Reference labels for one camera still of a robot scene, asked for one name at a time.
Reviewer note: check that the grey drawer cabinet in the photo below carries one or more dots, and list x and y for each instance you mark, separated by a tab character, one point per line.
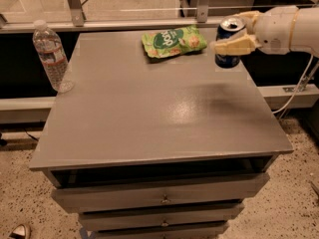
130	120

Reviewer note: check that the grey drawer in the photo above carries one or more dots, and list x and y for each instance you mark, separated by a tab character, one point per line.
184	231
160	193
160	216

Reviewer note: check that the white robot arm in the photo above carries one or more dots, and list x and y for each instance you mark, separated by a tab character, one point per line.
305	32

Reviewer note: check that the metal railing frame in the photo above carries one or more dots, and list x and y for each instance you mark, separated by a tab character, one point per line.
79	23

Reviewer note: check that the middle grey drawer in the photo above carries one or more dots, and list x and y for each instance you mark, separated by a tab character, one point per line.
160	216

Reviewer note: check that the top grey drawer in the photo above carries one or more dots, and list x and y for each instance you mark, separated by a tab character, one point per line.
160	193

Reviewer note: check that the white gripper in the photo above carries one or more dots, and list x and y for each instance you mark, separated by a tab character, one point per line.
274	31

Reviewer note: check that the blue pepsi can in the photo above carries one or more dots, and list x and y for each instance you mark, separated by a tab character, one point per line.
229	26

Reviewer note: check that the green rice chip bag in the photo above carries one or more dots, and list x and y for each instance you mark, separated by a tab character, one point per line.
173	42

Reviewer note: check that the shiny shoe tip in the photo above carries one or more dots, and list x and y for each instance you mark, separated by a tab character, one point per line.
22	231

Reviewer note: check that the clear plastic water bottle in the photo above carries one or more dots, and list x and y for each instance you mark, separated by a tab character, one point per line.
52	56

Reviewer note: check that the bottom grey drawer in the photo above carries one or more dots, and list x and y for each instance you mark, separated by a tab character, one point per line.
184	231

